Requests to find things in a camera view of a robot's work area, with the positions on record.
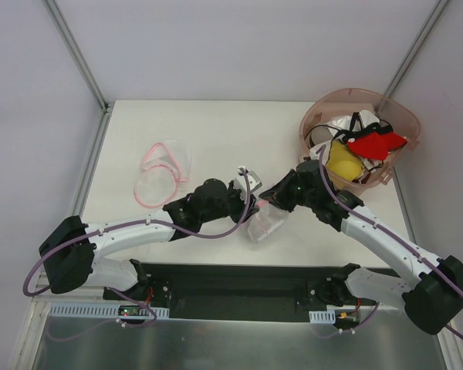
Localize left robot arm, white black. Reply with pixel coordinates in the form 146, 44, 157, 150
39, 173, 262, 300

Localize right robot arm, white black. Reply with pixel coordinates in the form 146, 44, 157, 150
260, 160, 463, 335

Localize yellow bra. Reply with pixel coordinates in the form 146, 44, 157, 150
327, 141, 364, 181

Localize empty white mesh laundry bag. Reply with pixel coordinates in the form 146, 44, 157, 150
133, 140, 192, 209

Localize red bra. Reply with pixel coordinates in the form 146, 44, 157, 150
347, 132, 407, 161

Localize pink translucent plastic basket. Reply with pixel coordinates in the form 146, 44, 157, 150
299, 88, 421, 195

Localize left wrist camera, white grey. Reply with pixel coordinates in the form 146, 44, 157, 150
232, 166, 262, 193

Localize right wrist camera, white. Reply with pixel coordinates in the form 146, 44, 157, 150
301, 148, 319, 161

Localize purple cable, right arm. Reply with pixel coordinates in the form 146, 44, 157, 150
318, 144, 463, 350

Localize white bra, black straps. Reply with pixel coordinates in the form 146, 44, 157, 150
308, 109, 395, 183

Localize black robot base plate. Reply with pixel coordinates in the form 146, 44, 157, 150
102, 258, 384, 323

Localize right white cable duct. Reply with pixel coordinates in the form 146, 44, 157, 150
309, 309, 336, 325

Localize white cable duct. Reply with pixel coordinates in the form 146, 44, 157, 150
49, 302, 170, 320
309, 309, 336, 325

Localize right aluminium frame post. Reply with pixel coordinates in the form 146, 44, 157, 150
384, 0, 452, 98

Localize aluminium frame post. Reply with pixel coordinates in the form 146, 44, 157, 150
42, 0, 110, 113
384, 0, 452, 98

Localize left aluminium frame post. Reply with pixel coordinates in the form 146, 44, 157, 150
42, 0, 110, 113

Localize left white cable duct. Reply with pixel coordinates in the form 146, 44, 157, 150
49, 302, 170, 320

